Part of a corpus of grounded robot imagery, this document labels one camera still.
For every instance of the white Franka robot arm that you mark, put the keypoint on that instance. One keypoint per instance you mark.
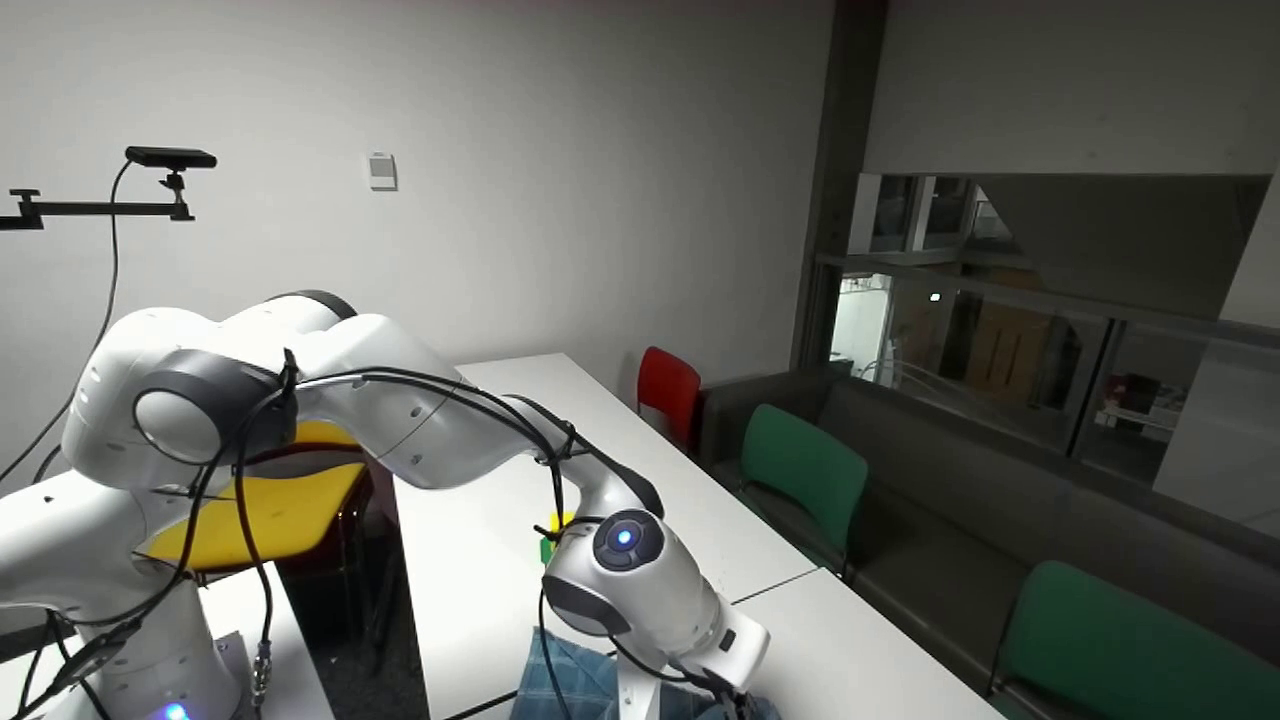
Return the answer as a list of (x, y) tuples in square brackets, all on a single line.
[(400, 427)]

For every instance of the yellow chair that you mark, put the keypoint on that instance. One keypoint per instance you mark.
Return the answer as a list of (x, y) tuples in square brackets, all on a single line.
[(266, 504)]

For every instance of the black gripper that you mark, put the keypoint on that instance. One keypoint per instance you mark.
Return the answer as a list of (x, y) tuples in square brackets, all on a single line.
[(726, 707)]

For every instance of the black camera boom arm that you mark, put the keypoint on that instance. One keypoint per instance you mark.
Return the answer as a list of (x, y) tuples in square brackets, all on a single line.
[(106, 207)]

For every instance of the glass interior window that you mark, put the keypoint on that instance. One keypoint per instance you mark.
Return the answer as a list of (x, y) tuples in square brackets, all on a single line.
[(1041, 334)]

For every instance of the green chair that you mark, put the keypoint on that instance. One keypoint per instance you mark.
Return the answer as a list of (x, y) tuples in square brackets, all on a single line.
[(1134, 655), (805, 473)]

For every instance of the yellow block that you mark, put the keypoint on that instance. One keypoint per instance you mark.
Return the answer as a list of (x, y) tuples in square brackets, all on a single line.
[(552, 523)]

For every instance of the red chair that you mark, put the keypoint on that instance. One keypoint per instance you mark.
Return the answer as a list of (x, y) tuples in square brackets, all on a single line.
[(669, 384)]

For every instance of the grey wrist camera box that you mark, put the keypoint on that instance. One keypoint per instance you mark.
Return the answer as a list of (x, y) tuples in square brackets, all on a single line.
[(742, 655)]

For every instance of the blue striped towel cloth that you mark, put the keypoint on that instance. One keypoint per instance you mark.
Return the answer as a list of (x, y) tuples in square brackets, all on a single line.
[(575, 678)]

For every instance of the black camera on boom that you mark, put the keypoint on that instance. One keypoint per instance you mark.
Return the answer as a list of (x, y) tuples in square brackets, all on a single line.
[(174, 157)]

